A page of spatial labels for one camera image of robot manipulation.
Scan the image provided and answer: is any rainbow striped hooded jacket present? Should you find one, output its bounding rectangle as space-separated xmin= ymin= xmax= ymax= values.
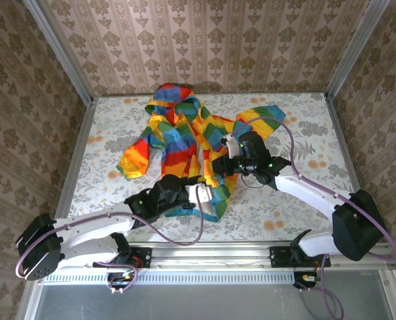
xmin=115 ymin=83 xmax=287 ymax=223

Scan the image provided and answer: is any floral table cover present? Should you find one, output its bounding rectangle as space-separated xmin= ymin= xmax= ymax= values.
xmin=64 ymin=92 xmax=369 ymax=243

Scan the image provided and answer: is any grey metal panel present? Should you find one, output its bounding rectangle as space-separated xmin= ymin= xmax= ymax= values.
xmin=26 ymin=269 xmax=396 ymax=320

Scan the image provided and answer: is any aluminium mounting rail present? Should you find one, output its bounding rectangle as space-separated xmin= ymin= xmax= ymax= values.
xmin=126 ymin=241 xmax=396 ymax=271

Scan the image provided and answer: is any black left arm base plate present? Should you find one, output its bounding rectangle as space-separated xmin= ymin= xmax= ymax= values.
xmin=110 ymin=245 xmax=153 ymax=269

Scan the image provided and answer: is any slotted grey cable duct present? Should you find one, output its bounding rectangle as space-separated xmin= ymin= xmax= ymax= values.
xmin=41 ymin=270 xmax=297 ymax=286

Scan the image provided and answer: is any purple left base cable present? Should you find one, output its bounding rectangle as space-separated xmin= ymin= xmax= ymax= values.
xmin=93 ymin=261 xmax=141 ymax=295

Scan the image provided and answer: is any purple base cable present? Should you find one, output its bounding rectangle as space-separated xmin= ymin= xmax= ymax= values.
xmin=296 ymin=253 xmax=346 ymax=320
xmin=93 ymin=261 xmax=141 ymax=295

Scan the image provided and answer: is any aluminium table edge rail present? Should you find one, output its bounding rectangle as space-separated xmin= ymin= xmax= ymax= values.
xmin=323 ymin=92 xmax=377 ymax=201
xmin=53 ymin=96 xmax=97 ymax=234

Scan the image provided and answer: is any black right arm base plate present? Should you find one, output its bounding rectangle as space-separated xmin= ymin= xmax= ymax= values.
xmin=269 ymin=245 xmax=332 ymax=269

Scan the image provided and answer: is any aluminium frame post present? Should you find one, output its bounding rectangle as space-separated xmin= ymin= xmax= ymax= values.
xmin=23 ymin=0 xmax=95 ymax=105
xmin=324 ymin=0 xmax=391 ymax=98

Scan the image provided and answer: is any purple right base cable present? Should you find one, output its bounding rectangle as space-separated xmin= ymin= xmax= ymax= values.
xmin=296 ymin=253 xmax=346 ymax=320

